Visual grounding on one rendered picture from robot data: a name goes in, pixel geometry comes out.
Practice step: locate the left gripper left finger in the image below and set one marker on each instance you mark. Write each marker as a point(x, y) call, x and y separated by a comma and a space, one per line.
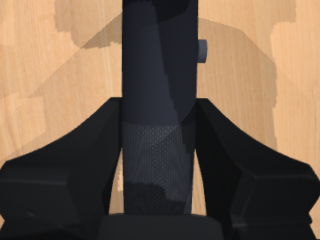
point(56, 191)

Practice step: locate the black flashlight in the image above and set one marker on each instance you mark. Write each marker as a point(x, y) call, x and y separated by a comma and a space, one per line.
point(160, 52)

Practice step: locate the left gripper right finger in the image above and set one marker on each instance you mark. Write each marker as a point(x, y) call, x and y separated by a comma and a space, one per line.
point(254, 191)

